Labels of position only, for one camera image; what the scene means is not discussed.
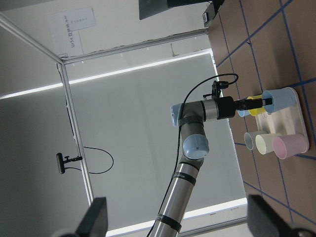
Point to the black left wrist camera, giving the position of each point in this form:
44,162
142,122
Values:
217,87

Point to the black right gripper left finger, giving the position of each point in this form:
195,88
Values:
93,224

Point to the yellow cup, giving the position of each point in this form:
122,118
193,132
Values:
256,111

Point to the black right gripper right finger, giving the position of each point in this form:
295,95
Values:
263,221

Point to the cream cup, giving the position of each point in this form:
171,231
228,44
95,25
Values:
264,142

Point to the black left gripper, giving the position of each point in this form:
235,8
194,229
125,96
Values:
227,107

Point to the white rabbit tray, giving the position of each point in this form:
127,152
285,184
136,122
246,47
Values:
287,121

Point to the grey cup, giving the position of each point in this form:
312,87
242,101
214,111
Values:
249,138

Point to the blue ikea cup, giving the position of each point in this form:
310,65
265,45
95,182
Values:
281,99

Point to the black webcam on frame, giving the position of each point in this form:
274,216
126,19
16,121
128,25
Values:
61,161

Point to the pink cup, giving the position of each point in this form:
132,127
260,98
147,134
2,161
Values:
289,145

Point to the light blue cup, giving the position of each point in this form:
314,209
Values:
243,113

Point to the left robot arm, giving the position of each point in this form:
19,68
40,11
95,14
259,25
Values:
190,118

